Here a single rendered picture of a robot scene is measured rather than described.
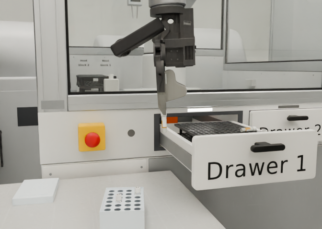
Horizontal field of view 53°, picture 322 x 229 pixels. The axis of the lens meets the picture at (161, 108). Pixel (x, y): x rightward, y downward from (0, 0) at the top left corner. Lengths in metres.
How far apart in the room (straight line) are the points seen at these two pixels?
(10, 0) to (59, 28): 3.31
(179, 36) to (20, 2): 3.64
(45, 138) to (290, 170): 0.63
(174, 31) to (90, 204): 0.42
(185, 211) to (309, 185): 0.65
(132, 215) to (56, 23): 0.55
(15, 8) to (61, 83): 3.32
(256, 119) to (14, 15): 3.51
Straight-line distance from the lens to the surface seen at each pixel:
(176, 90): 0.65
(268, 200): 1.20
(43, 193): 0.82
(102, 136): 0.91
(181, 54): 0.65
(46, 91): 0.93
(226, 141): 0.68
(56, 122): 0.94
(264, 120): 1.10
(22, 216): 0.76
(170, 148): 0.88
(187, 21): 0.66
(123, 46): 0.66
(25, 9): 4.21
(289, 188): 1.24
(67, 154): 0.96
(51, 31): 0.93
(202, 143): 0.66
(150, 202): 0.77
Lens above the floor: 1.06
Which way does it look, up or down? 7 degrees down
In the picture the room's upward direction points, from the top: straight up
